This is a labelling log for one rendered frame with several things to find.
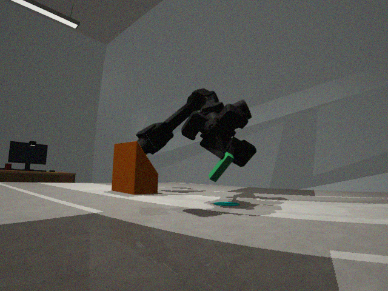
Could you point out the green rectangular block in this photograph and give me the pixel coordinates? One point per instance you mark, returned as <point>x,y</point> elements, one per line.
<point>221,167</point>

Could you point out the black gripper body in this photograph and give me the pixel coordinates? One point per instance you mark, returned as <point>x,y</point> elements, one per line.
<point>194,124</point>

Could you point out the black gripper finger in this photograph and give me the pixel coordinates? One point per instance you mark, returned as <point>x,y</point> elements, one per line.
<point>233,146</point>
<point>213,141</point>

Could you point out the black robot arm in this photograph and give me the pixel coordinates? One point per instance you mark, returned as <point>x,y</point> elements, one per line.
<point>232,116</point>

